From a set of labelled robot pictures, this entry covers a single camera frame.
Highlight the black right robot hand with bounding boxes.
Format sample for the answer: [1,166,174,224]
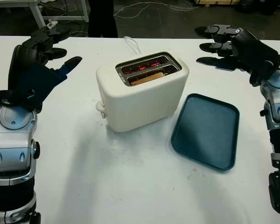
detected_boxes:
[195,24,280,87]

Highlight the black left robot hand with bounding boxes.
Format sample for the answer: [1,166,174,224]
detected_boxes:
[8,25,83,94]

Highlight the browned toast slice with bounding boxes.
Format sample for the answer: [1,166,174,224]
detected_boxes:
[130,71,165,86]

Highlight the person's legs in black trousers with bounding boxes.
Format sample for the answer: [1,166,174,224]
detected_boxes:
[87,0,119,38]

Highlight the white two-slot toaster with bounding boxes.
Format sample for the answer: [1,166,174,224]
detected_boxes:
[95,51,190,133]

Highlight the black bag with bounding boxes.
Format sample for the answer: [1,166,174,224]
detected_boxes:
[235,0,280,14]

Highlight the wooden pallet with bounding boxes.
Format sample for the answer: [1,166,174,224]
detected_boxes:
[195,0,240,5]

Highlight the dark blue plastic tray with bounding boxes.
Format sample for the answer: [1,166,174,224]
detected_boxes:
[170,93,240,174]

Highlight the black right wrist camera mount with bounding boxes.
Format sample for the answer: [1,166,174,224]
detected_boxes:
[248,71,262,87]

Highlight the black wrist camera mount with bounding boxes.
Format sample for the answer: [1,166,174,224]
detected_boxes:
[248,71,262,87]
[13,63,69,114]

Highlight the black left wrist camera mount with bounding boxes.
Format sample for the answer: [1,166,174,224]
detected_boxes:
[13,63,69,114]

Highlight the white metal desk frame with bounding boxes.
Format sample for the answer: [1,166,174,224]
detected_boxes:
[0,0,89,28]

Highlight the white toaster power cord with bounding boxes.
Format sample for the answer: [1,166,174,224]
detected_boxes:
[123,36,142,54]

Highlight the long white floor cable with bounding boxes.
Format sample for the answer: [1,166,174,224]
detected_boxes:
[113,1,201,18]

